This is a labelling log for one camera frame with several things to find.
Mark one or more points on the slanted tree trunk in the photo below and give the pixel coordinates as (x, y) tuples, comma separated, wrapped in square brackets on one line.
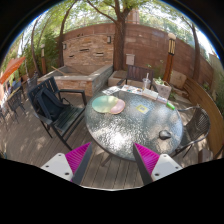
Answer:
[(196, 53)]

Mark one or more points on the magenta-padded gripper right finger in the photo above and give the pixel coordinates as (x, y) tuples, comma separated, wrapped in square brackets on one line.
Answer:
[(146, 158)]

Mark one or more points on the thick tree trunk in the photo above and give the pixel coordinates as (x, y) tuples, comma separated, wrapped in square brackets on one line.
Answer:
[(120, 43)]

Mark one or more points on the curved wooden bench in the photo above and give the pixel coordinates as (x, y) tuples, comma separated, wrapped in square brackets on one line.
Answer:
[(203, 100)]

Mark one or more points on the beige stone block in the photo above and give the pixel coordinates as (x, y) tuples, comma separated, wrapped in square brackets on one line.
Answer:
[(178, 79)]

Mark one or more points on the tall wooden lamp post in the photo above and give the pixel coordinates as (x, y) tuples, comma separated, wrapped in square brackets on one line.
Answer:
[(169, 63)]

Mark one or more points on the white mailbox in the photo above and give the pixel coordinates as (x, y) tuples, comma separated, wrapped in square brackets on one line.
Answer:
[(130, 59)]

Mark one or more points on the group of black metal chairs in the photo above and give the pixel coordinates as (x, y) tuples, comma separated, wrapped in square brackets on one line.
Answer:
[(15, 100)]

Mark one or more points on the dark wicker metal chair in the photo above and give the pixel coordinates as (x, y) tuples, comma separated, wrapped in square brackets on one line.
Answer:
[(197, 126)]

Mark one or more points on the black slatted armchair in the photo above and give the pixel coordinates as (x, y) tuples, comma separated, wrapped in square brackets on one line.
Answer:
[(68, 116)]

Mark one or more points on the white thin booklet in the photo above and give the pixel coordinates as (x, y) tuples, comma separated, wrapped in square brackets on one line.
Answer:
[(162, 99)]

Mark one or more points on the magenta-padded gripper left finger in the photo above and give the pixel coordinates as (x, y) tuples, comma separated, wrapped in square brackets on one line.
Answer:
[(78, 156)]

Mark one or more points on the dark grey computer mouse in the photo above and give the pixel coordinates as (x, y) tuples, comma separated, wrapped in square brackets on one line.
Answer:
[(165, 134)]

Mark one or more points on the green lighter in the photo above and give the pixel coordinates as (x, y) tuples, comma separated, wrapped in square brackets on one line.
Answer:
[(170, 105)]

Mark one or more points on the clear plastic cup with straw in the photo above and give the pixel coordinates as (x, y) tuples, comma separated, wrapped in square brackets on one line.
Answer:
[(146, 83)]

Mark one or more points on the colourful printed menu sheet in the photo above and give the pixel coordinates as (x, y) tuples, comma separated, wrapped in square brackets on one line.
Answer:
[(131, 89)]

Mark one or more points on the white planter box with plant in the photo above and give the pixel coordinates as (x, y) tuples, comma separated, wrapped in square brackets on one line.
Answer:
[(162, 88)]

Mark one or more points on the yellow square card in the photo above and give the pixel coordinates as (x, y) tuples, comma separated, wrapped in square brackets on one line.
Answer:
[(142, 109)]

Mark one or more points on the black wall lamp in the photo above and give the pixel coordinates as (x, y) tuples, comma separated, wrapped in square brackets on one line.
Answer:
[(109, 39), (64, 46)]

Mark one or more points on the black backpack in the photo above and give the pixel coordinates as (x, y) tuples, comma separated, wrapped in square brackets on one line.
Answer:
[(50, 103)]

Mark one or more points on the green and pink mouse pad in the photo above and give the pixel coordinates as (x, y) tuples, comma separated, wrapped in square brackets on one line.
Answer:
[(105, 104)]

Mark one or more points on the orange parasol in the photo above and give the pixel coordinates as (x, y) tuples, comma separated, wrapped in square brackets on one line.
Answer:
[(11, 68)]

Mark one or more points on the dark wooden slatted chair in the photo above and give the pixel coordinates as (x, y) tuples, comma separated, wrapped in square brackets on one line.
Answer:
[(138, 73)]

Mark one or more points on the thin curved tree trunk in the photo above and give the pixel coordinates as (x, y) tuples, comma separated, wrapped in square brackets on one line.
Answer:
[(62, 43)]

